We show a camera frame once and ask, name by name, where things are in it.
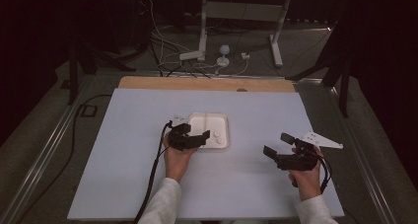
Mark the black tripod stand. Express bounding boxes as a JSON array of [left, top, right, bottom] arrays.
[[67, 36, 137, 106], [285, 20, 351, 118]]

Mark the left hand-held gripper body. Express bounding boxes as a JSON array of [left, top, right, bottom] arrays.
[[168, 113, 202, 152]]

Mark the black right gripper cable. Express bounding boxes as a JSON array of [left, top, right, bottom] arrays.
[[314, 150, 333, 195]]

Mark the tangle of black cables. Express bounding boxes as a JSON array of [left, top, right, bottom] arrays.
[[148, 33, 212, 79]]

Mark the wooden table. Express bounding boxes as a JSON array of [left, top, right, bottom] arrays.
[[117, 75, 297, 94]]

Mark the black square floor socket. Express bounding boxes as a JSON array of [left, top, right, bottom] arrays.
[[79, 105, 99, 118]]

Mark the light blue table mat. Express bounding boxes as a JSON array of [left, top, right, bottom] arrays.
[[67, 87, 345, 221]]

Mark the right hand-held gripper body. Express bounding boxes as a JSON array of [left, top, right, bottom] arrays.
[[275, 131, 344, 172]]

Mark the white square tray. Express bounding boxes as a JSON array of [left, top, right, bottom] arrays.
[[188, 112, 231, 150]]

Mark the white cable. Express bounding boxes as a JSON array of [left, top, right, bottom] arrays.
[[143, 0, 200, 54]]

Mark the person's left hand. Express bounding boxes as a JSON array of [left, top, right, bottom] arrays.
[[163, 131, 200, 185]]

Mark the metal floor rail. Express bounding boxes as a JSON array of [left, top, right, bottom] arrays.
[[328, 85, 400, 224], [0, 75, 97, 224]]

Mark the white metal stand frame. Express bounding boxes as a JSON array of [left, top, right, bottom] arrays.
[[197, 0, 295, 68]]

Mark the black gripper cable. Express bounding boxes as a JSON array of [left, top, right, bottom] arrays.
[[314, 150, 333, 195], [132, 119, 174, 224]]

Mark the white power strip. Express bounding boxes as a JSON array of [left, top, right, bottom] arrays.
[[178, 49, 205, 62]]

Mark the person's right hand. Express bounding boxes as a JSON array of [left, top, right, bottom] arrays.
[[288, 146, 325, 202]]

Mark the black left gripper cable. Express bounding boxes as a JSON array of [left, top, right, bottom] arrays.
[[132, 119, 174, 224]]

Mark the black floor cable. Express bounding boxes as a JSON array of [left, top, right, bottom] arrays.
[[14, 94, 112, 224]]

